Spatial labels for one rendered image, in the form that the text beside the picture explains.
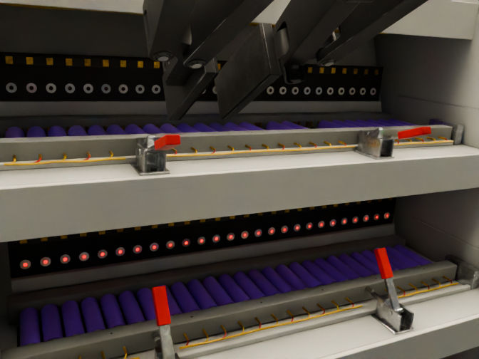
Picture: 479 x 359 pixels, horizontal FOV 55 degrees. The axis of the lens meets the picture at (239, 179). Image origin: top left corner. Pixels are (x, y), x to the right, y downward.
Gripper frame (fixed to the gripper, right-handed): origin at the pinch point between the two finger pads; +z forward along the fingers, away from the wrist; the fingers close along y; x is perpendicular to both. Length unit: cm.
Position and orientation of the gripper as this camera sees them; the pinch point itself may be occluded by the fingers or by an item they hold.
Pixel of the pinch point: (215, 76)
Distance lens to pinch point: 27.4
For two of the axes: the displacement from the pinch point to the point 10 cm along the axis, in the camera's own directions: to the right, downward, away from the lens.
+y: 9.0, -0.8, 4.2
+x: -1.6, -9.7, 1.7
